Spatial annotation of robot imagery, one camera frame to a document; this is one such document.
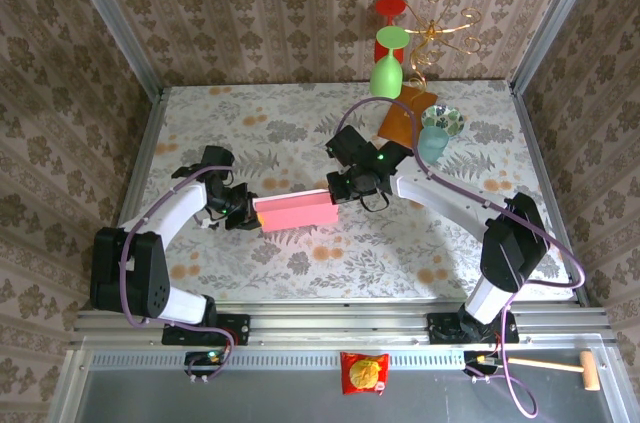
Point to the pink and white paper box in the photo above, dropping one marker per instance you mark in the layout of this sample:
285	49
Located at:
300	210

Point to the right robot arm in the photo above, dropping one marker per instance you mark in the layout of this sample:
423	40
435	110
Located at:
515	243

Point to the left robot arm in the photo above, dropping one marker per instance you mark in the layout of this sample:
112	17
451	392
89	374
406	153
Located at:
130	273

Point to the floral tablecloth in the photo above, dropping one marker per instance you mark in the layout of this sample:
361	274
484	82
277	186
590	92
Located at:
350	268

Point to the leaf patterned bowl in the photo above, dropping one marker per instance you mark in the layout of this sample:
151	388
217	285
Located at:
442	118

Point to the green wine glass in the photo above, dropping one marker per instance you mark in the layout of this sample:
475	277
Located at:
385	78

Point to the grey slotted strip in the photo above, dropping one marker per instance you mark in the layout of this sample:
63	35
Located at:
300	360

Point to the small black circuit board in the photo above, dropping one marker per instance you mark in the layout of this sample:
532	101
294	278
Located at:
200	358
472	359

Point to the red wine glass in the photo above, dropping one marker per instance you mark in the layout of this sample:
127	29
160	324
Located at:
392	6

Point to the grey metal panel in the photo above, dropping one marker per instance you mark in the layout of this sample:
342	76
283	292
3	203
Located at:
250	398

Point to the red snack packet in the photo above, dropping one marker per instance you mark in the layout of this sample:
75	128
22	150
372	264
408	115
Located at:
364	373

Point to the wooden mallet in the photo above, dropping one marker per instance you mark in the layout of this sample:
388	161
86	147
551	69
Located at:
590	370

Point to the aluminium side rail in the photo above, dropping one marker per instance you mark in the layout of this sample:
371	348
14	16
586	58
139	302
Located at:
145	143
532	143

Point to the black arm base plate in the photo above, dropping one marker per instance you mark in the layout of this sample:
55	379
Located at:
240	328
440	328

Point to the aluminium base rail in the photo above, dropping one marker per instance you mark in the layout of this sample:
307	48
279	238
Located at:
325	325

